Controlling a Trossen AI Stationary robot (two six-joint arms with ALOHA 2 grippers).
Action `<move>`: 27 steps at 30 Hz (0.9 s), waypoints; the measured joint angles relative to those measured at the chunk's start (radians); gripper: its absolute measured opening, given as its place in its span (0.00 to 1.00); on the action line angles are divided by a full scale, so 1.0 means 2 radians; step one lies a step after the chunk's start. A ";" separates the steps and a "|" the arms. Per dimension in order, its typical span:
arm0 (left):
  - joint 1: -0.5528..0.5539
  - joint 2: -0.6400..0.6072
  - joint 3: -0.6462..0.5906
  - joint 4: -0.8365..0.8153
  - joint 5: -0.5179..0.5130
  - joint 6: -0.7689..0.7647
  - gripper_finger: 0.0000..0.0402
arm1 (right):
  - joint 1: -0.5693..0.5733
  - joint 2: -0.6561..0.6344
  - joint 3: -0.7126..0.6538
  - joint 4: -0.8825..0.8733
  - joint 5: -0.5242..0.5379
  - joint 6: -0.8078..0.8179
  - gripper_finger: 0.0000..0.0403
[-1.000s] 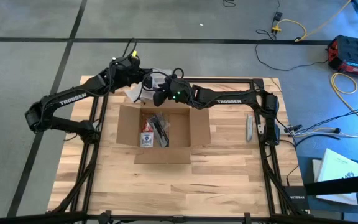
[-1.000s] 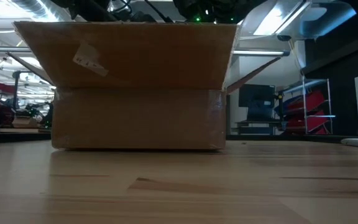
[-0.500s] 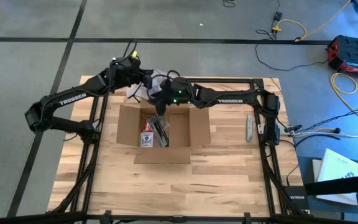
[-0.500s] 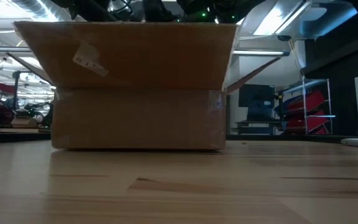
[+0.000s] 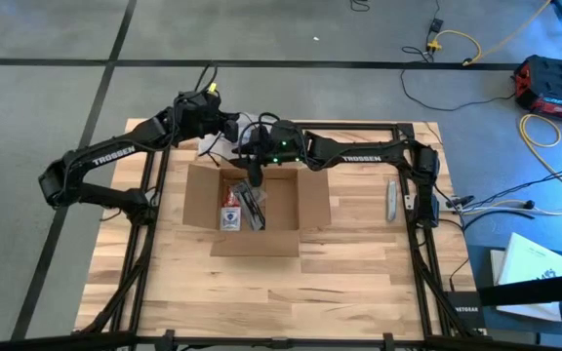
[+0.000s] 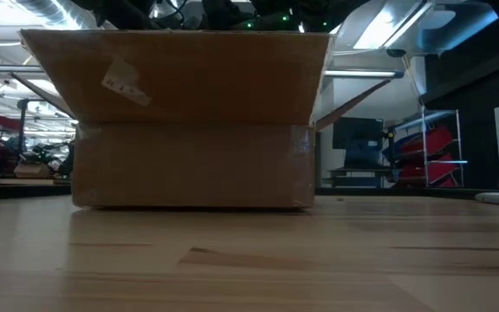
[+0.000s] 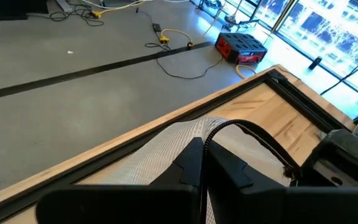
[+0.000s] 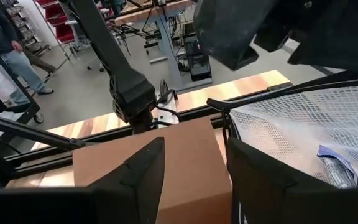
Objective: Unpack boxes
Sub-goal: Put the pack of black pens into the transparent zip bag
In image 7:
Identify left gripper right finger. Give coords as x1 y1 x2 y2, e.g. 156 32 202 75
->
205 139 358 224

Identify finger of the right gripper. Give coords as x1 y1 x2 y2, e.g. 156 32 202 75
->
300 128 358 187

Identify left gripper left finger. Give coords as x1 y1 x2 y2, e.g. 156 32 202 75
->
35 136 205 224

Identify clear plastic zip pouch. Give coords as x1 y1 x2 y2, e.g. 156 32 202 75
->
99 116 301 224

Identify small black floor device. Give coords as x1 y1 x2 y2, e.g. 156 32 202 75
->
308 55 323 71

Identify red and black tool case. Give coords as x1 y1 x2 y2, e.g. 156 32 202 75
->
214 32 269 65

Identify pale blue metal stand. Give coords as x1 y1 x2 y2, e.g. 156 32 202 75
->
196 0 262 32

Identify black equipment case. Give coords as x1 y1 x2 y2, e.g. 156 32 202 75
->
0 0 49 22

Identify coiled yellow floor cable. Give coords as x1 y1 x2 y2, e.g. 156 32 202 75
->
234 63 258 80

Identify black floor cable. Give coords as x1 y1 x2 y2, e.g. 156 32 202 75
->
144 42 225 80

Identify yellow floor cable with plug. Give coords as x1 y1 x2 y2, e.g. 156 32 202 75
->
158 28 195 50

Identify tangled black floor cables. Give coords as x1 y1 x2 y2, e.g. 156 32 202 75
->
48 0 105 28

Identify yellow extension cable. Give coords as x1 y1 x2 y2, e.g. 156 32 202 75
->
79 0 192 19

